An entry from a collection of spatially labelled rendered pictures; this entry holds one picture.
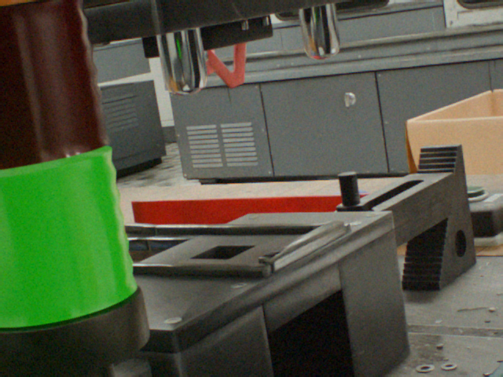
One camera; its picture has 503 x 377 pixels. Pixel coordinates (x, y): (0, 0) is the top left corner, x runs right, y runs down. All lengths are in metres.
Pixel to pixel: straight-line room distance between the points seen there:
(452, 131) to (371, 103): 2.90
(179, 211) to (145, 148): 7.05
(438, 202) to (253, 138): 5.57
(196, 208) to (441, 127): 2.06
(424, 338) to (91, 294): 0.43
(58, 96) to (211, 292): 0.27
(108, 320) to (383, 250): 0.37
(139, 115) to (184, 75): 7.45
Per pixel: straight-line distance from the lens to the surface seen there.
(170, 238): 0.62
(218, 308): 0.47
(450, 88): 5.53
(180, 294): 0.50
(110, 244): 0.24
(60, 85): 0.23
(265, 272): 0.50
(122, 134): 7.79
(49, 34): 0.23
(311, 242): 0.53
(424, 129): 2.94
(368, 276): 0.58
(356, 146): 5.88
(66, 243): 0.23
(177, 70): 0.47
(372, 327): 0.59
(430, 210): 0.72
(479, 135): 2.86
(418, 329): 0.67
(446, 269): 0.75
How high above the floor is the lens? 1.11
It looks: 10 degrees down
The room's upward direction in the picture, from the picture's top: 9 degrees counter-clockwise
